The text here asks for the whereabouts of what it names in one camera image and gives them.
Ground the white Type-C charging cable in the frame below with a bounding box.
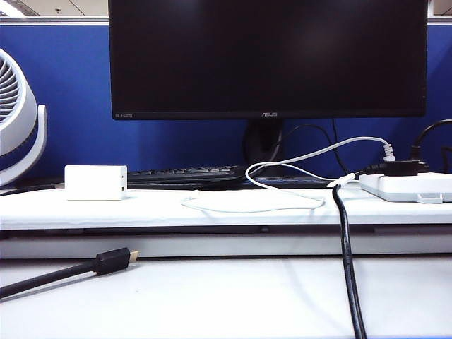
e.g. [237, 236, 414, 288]
[181, 136, 396, 214]

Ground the blue printed mouse pad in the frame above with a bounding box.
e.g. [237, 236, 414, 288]
[243, 175, 335, 190]

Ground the black power plug with cord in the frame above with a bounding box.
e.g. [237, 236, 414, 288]
[383, 119, 452, 177]

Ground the black HDMI cable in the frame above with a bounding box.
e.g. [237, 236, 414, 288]
[0, 246, 141, 301]

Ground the thin black monitor cable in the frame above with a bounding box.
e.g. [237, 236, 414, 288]
[272, 123, 350, 174]
[331, 118, 345, 167]

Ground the white charging base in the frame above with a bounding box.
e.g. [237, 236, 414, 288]
[64, 165, 129, 201]

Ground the black ASUS monitor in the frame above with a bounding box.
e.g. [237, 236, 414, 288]
[107, 0, 429, 167]

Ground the blue office partition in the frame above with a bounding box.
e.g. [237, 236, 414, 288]
[0, 16, 452, 181]

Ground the white power strip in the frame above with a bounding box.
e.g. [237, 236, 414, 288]
[359, 171, 452, 205]

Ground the white desk fan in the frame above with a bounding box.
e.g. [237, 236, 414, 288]
[0, 48, 48, 187]

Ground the thick black power cable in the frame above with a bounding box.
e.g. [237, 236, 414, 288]
[331, 162, 386, 339]

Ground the black Logitech keyboard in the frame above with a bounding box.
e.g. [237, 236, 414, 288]
[13, 165, 255, 191]

